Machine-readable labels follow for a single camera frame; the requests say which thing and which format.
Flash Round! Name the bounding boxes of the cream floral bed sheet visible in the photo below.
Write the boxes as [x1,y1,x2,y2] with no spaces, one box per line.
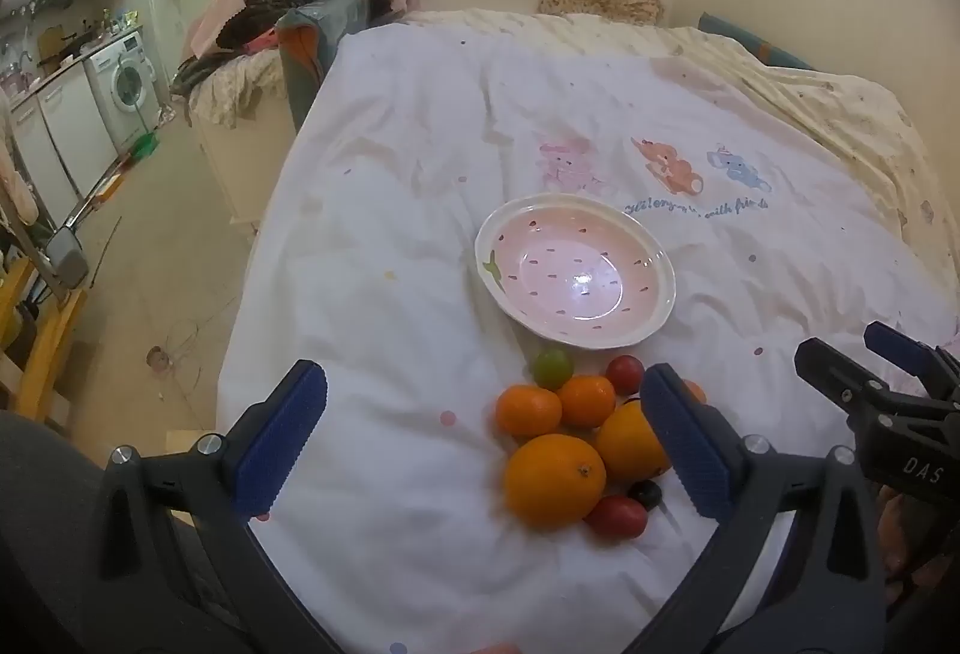
[405,9,960,295]

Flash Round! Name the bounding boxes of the grey dustpan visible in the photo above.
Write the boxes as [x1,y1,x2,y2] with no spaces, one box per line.
[45,226,91,289]

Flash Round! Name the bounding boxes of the white kitchen cabinets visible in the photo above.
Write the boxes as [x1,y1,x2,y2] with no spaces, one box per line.
[0,65,121,227]

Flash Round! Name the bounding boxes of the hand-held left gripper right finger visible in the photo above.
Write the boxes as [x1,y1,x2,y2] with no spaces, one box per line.
[626,363,890,654]

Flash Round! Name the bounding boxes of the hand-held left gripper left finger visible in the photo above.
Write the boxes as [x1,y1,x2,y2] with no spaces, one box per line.
[79,360,346,654]

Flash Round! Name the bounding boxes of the yellow wooden rack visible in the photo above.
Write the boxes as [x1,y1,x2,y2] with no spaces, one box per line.
[0,249,87,422]

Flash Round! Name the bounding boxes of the pink strawberry-print bowl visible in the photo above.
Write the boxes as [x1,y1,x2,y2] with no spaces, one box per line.
[474,193,677,350]

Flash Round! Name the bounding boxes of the large orange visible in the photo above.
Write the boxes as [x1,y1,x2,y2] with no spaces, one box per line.
[504,433,607,532]
[595,399,672,482]

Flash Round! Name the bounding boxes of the teal and orange quilt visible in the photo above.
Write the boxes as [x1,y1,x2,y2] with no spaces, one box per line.
[276,0,372,130]

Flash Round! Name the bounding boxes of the green broom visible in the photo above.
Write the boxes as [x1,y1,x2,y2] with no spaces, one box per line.
[75,129,160,227]

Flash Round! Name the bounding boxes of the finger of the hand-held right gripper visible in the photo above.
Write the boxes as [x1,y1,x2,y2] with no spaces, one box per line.
[793,337,912,434]
[862,320,960,407]

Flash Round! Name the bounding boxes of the white printed blanket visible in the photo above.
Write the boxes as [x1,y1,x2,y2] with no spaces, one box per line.
[216,20,960,654]

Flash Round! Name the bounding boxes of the blue pillow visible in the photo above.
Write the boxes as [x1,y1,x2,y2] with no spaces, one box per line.
[697,11,818,71]

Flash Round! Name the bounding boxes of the beige towel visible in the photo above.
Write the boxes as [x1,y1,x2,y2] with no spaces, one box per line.
[0,99,38,227]

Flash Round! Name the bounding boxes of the white washing machine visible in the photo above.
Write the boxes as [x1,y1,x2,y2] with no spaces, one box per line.
[84,29,162,149]

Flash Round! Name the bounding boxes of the person's right hand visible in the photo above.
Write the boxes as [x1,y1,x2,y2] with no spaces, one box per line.
[874,485,960,606]

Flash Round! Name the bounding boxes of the green cherry tomato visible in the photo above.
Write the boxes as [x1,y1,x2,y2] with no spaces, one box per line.
[532,349,575,391]

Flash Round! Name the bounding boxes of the red cherry tomato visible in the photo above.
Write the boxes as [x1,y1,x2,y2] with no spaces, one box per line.
[585,495,650,541]
[604,355,646,396]

